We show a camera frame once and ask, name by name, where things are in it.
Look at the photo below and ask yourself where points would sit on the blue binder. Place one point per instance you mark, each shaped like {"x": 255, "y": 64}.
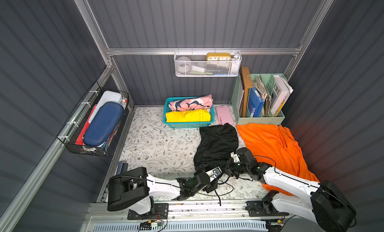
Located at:
{"x": 255, "y": 103}

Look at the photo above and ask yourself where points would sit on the orange shorts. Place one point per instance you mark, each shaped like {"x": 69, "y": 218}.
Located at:
{"x": 276, "y": 146}

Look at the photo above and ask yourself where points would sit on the yellow folded cloth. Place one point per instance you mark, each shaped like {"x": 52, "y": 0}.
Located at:
{"x": 188, "y": 116}

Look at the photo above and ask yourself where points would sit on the grey blue stapler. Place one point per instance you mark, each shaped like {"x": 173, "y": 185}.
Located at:
{"x": 122, "y": 167}

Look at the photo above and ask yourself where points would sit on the mint green file organizer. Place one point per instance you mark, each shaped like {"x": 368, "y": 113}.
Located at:
{"x": 237, "y": 103}

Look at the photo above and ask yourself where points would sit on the roll of tape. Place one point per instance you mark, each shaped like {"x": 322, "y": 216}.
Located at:
{"x": 183, "y": 65}

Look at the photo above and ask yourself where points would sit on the black wire side basket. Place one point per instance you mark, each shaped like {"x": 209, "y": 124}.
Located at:
{"x": 77, "y": 123}

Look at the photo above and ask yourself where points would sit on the black shorts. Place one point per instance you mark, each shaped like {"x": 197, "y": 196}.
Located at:
{"x": 217, "y": 144}

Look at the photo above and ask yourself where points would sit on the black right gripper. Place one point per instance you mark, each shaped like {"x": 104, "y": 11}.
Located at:
{"x": 229, "y": 165}

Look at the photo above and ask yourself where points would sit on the pink plastic case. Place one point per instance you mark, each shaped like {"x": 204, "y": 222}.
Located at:
{"x": 224, "y": 115}

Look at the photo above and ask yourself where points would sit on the white yellow book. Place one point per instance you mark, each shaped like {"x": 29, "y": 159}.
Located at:
{"x": 280, "y": 94}

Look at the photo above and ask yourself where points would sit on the teal plastic basket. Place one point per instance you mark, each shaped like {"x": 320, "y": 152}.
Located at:
{"x": 183, "y": 125}

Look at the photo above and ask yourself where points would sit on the pink patterned folded cloth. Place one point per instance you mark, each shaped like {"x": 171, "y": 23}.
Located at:
{"x": 190, "y": 104}

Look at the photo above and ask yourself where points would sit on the navy blue oval case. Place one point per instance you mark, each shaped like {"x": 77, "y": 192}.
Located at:
{"x": 103, "y": 124}

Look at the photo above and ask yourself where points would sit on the aluminium front rail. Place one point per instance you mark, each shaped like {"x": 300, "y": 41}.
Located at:
{"x": 188, "y": 216}

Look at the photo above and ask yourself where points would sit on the white wire wall basket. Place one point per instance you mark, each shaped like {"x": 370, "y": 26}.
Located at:
{"x": 203, "y": 68}

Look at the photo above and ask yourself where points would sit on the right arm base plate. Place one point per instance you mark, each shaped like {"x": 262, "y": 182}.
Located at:
{"x": 263, "y": 209}

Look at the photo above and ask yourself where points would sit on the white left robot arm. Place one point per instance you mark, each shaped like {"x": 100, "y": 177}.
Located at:
{"x": 135, "y": 189}

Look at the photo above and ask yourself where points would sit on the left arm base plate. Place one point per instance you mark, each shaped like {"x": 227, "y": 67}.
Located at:
{"x": 157, "y": 211}

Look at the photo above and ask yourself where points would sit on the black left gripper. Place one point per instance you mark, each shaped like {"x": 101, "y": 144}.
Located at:
{"x": 207, "y": 176}

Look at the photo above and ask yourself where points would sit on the white flat box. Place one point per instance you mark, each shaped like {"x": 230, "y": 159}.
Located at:
{"x": 107, "y": 96}

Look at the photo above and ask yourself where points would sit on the yellow clock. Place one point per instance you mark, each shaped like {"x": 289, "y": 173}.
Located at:
{"x": 219, "y": 57}

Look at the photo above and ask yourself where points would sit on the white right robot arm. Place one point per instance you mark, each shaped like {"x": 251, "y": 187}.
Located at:
{"x": 322, "y": 203}

